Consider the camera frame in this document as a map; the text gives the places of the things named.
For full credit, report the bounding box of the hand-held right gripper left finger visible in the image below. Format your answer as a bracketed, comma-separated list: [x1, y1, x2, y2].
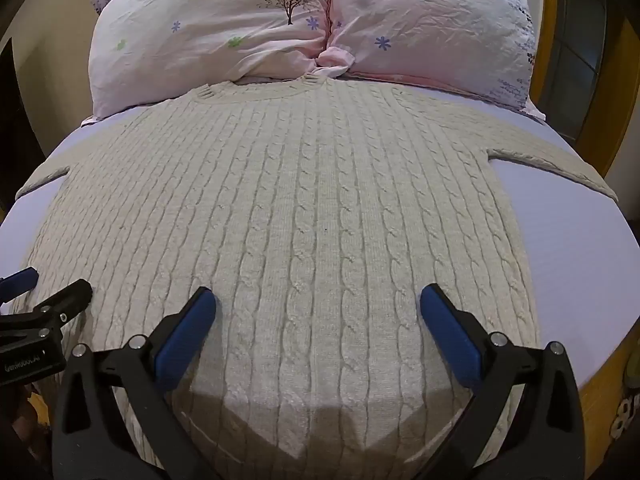
[52, 286, 221, 480]

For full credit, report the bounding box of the pink floral tree-print pillow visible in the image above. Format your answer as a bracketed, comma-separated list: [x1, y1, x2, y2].
[89, 0, 335, 120]

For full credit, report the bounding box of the yellow wooden bed frame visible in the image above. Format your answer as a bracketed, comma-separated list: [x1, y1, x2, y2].
[530, 0, 640, 480]

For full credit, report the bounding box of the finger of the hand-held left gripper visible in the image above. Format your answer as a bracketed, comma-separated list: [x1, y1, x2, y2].
[0, 267, 40, 302]
[0, 280, 94, 347]

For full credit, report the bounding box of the cream cable-knit sweater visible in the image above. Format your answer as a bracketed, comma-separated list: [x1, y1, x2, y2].
[9, 74, 618, 480]

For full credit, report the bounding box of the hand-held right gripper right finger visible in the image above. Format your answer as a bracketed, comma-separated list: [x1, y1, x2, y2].
[419, 283, 586, 480]

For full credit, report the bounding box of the bed with lavender sheet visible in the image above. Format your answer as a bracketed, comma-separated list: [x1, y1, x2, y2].
[0, 76, 631, 391]

